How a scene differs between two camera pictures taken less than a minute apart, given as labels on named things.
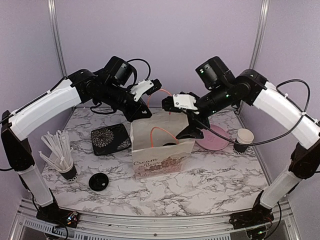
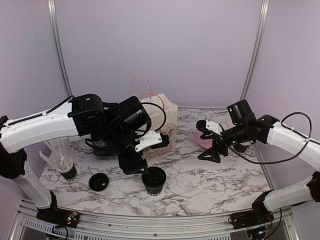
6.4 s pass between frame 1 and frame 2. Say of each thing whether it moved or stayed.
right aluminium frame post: stayed
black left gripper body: moved
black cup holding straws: stayed
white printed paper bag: moved
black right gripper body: moved
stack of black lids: stayed
